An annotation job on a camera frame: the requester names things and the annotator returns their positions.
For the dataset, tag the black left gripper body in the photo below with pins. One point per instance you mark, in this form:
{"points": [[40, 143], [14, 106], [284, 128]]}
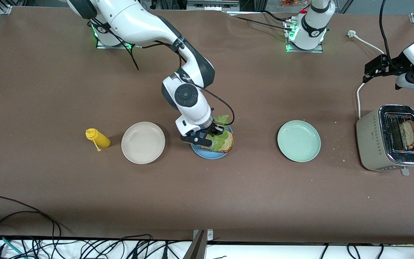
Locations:
{"points": [[390, 66]]}

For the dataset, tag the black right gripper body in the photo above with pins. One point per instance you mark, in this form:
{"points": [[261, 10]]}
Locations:
{"points": [[215, 128]]}

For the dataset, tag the green lettuce leaf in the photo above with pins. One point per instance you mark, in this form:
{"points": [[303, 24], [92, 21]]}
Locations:
{"points": [[223, 142]]}

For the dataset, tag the brown bread slice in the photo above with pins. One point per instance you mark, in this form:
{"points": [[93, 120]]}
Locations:
{"points": [[230, 146], [410, 135]]}

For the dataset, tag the yellow squeeze bottle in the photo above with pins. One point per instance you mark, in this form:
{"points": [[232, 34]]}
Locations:
{"points": [[101, 138]]}

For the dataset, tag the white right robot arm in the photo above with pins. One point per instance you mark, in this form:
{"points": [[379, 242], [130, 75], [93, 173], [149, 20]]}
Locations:
{"points": [[138, 21]]}

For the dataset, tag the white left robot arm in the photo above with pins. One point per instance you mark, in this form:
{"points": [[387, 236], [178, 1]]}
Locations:
{"points": [[311, 25]]}

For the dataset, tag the blue round plate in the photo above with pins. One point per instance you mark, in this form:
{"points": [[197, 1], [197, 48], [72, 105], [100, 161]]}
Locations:
{"points": [[203, 154]]}

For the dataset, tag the beige round plate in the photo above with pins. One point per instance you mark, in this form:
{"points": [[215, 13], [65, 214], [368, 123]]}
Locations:
{"points": [[143, 142]]}

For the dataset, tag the light green round plate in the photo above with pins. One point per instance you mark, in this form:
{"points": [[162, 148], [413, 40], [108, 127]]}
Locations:
{"points": [[298, 141]]}

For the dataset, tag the beige chrome toaster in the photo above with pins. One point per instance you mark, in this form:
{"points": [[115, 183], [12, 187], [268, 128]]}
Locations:
{"points": [[372, 144]]}

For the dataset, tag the orange snack packet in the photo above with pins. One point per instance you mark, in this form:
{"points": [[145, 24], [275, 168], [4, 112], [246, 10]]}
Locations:
{"points": [[291, 3]]}

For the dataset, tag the silver metal box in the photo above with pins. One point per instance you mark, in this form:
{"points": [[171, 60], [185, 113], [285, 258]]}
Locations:
{"points": [[212, 5]]}

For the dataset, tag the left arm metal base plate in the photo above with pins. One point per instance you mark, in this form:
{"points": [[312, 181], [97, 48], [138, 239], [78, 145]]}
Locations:
{"points": [[304, 51]]}

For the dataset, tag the small metal bracket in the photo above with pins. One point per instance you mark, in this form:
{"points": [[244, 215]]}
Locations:
{"points": [[210, 235]]}

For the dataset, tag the aluminium camera post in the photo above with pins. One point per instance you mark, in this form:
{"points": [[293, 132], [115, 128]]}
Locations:
{"points": [[197, 248]]}

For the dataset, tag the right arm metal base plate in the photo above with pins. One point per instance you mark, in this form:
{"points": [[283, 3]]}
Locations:
{"points": [[102, 46]]}

